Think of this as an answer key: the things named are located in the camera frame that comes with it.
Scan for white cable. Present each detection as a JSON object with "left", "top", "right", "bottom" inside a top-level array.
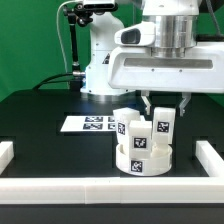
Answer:
[{"left": 55, "top": 0, "right": 78, "bottom": 73}]

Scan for white U-shaped fence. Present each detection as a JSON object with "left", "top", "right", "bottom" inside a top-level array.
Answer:
[{"left": 0, "top": 141, "right": 224, "bottom": 204}]

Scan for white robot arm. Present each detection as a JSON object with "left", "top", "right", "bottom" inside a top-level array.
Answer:
[{"left": 96, "top": 0, "right": 224, "bottom": 93}]

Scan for camera on mount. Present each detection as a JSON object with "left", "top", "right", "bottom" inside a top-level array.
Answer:
[{"left": 83, "top": 0, "right": 116, "bottom": 11}]

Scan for black cables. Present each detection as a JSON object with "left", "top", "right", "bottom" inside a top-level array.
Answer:
[{"left": 32, "top": 72, "right": 78, "bottom": 90}]

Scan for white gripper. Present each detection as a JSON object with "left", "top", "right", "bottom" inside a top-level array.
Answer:
[{"left": 108, "top": 21, "right": 224, "bottom": 117}]

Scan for white marker base plate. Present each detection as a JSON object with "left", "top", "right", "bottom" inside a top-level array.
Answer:
[{"left": 61, "top": 115, "right": 116, "bottom": 133}]

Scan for white round stool seat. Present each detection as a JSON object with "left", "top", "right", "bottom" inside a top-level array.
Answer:
[{"left": 116, "top": 144, "right": 172, "bottom": 176}]

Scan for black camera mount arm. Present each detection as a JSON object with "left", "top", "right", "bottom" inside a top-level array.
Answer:
[{"left": 63, "top": 3, "right": 93, "bottom": 91}]

